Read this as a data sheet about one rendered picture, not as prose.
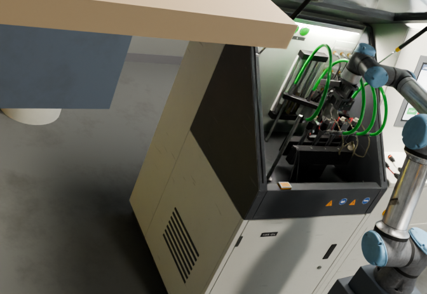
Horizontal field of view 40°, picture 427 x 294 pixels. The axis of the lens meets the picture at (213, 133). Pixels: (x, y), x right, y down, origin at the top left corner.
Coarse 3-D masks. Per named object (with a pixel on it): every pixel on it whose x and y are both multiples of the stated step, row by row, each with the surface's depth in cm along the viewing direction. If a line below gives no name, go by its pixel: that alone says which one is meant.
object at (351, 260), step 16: (384, 32) 259; (400, 32) 252; (416, 32) 252; (384, 48) 259; (416, 48) 256; (384, 64) 259; (400, 64) 255; (416, 64) 260; (400, 96) 264; (384, 128) 268; (400, 128) 274; (384, 144) 273; (400, 144) 279; (384, 192) 256; (384, 208) 265; (416, 208) 277; (368, 224) 268; (416, 224) 288; (352, 240) 272; (352, 256) 282; (336, 272) 286; (352, 272) 293; (320, 288) 291
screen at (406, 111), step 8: (424, 56) 260; (424, 64) 262; (416, 72) 262; (424, 72) 264; (416, 80) 264; (424, 80) 267; (424, 88) 269; (408, 104) 268; (400, 112) 268; (408, 112) 271; (416, 112) 274; (400, 120) 271
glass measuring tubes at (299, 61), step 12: (300, 60) 257; (312, 60) 258; (324, 60) 261; (288, 72) 262; (312, 72) 267; (288, 84) 263; (300, 84) 267; (300, 96) 272; (276, 108) 270; (288, 108) 274
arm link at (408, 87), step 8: (400, 72) 217; (408, 72) 219; (400, 80) 215; (408, 80) 213; (400, 88) 214; (408, 88) 211; (416, 88) 209; (408, 96) 210; (416, 96) 207; (424, 96) 205; (416, 104) 206; (424, 104) 202; (424, 112) 202
